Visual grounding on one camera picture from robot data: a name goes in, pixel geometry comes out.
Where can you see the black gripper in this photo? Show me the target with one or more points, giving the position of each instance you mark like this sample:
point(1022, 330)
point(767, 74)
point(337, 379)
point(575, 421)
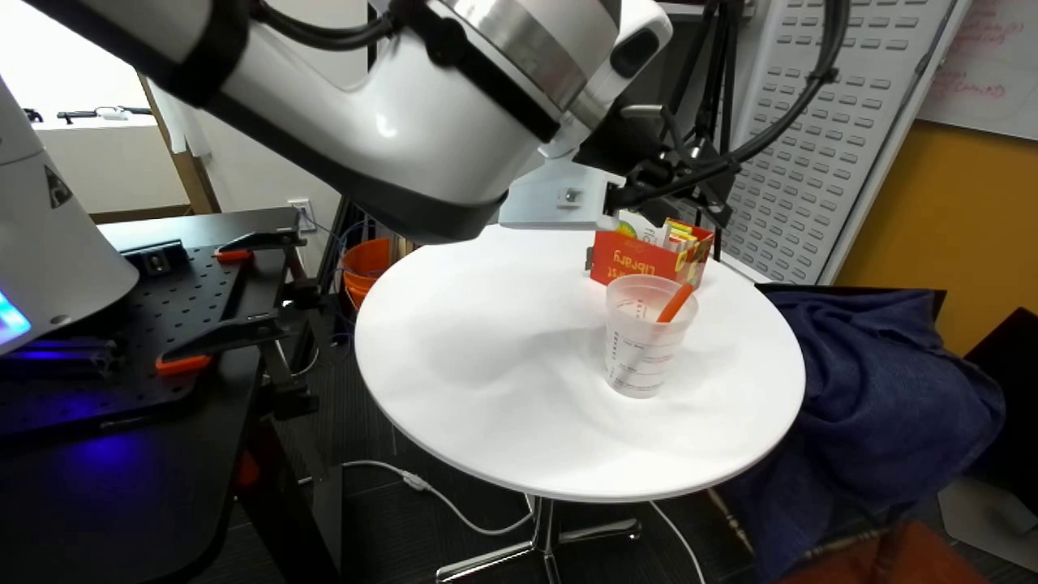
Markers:
point(671, 165)

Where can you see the orange marker pen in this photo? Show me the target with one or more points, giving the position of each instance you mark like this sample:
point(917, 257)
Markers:
point(676, 304)

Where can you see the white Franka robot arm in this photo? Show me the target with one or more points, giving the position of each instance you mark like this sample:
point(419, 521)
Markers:
point(378, 110)

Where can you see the clear plastic cup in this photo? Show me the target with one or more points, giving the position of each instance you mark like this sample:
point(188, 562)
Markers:
point(638, 374)

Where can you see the red box of colourful items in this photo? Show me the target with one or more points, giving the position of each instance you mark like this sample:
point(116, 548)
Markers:
point(634, 260)

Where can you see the tall black tripod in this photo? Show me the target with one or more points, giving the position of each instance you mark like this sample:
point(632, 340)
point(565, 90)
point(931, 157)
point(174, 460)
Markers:
point(717, 66)

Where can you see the white perforated panel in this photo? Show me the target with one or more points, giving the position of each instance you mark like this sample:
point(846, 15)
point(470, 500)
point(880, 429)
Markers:
point(846, 165)

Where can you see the navy blue cloth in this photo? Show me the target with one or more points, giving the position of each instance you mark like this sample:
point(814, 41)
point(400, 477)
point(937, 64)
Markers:
point(877, 400)

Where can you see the orange bucket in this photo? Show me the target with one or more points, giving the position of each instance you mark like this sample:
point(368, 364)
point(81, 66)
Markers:
point(363, 271)

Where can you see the chrome table base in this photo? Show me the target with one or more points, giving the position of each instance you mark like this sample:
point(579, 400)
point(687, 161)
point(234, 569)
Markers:
point(539, 548)

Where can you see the black box cabinet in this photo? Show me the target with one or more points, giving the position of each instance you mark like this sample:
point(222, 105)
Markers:
point(1011, 410)

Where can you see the small black display device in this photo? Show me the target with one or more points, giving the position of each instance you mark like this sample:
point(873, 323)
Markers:
point(156, 260)

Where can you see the black perforated robot table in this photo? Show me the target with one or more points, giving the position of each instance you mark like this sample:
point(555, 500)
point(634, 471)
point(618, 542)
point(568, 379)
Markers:
point(131, 476)

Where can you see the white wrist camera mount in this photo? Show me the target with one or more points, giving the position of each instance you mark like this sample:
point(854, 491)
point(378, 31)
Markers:
point(555, 196)

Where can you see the white wall outlet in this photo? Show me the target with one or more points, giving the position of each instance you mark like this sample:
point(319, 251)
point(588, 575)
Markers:
point(301, 205)

